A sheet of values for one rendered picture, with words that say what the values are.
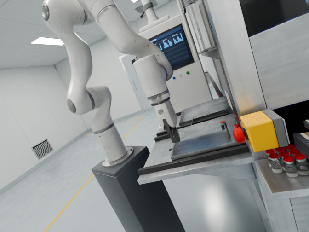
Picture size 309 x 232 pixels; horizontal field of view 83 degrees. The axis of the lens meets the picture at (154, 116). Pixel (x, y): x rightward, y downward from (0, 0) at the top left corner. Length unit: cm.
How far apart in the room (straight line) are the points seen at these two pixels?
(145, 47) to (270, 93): 43
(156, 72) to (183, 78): 94
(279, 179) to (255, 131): 14
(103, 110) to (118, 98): 590
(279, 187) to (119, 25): 64
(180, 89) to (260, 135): 115
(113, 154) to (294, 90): 80
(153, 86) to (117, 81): 614
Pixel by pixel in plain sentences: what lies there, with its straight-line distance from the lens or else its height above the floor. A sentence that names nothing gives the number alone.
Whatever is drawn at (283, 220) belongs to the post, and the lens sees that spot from 77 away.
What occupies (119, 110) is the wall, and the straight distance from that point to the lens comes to 698.
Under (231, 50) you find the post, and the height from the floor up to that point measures 120.
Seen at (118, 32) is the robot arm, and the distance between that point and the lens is 65.
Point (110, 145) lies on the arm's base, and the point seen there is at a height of 96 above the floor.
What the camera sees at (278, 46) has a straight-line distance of 53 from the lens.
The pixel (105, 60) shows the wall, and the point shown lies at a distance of 686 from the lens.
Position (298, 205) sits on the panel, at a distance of 74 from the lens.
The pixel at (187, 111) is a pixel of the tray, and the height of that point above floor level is 89.
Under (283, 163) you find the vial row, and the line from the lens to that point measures 54.
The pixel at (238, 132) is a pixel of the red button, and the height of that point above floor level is 101.
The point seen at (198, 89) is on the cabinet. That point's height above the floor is 95.
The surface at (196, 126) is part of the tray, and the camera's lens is 88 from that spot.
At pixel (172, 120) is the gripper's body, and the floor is 104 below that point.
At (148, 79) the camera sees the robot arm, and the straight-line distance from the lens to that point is 60.
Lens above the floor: 122
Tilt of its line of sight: 13 degrees down
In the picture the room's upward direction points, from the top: 23 degrees counter-clockwise
